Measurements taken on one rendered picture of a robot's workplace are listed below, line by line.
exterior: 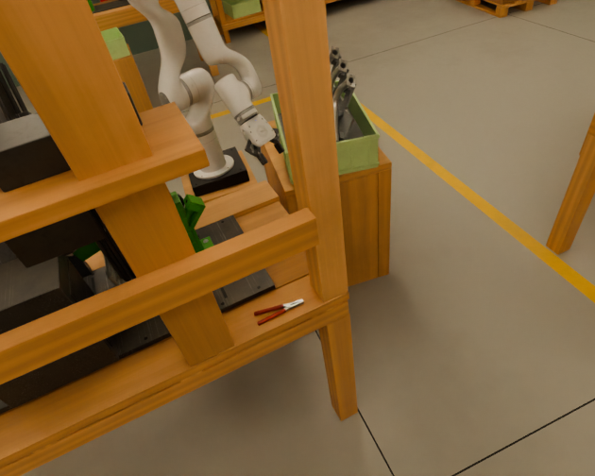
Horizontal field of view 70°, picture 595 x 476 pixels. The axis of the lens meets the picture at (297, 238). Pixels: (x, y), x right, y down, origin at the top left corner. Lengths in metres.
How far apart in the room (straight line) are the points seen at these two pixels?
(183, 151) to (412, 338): 1.74
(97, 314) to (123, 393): 0.40
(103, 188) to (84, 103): 0.14
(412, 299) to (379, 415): 0.68
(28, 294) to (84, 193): 0.43
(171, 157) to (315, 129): 0.32
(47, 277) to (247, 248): 0.51
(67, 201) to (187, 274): 0.29
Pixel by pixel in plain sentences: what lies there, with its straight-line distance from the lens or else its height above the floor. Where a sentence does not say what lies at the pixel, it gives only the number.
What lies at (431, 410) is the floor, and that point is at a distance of 2.14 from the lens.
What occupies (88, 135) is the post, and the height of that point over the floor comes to 1.61.
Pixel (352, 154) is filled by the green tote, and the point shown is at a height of 0.89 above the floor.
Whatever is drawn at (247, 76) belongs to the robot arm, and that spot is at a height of 1.34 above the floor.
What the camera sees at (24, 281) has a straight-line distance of 1.24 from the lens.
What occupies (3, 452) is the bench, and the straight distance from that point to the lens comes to 1.46.
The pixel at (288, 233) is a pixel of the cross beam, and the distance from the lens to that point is 1.00.
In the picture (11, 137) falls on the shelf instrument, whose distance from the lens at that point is 0.93.
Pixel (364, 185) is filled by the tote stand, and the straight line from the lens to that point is 2.04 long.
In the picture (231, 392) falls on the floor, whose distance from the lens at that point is 2.25.
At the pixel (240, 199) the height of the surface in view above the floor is 0.90.
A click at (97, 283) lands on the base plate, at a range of 1.65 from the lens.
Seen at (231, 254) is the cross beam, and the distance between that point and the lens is 0.97.
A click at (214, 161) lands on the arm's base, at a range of 1.91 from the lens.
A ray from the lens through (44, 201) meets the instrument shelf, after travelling 0.85.
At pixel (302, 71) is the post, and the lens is 0.89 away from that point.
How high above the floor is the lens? 1.94
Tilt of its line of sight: 43 degrees down
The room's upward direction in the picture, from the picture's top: 10 degrees counter-clockwise
